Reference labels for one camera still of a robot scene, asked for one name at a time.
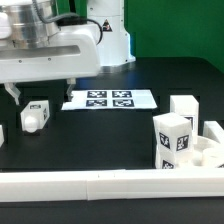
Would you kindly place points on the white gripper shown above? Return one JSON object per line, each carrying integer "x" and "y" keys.
{"x": 71, "y": 53}

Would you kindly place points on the white round stool seat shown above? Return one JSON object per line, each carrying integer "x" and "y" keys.
{"x": 206, "y": 152}

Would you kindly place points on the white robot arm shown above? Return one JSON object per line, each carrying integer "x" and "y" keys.
{"x": 38, "y": 44}

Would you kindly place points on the white marker sheet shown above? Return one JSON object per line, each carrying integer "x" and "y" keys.
{"x": 110, "y": 99}

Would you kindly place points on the white left fence block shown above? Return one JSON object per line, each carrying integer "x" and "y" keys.
{"x": 1, "y": 136}

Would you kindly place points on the white fence block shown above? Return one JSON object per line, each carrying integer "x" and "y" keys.
{"x": 1, "y": 136}
{"x": 214, "y": 131}

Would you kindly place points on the white right fence block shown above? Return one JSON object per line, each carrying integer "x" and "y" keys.
{"x": 214, "y": 131}

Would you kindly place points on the white front fence rail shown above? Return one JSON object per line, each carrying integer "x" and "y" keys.
{"x": 112, "y": 184}

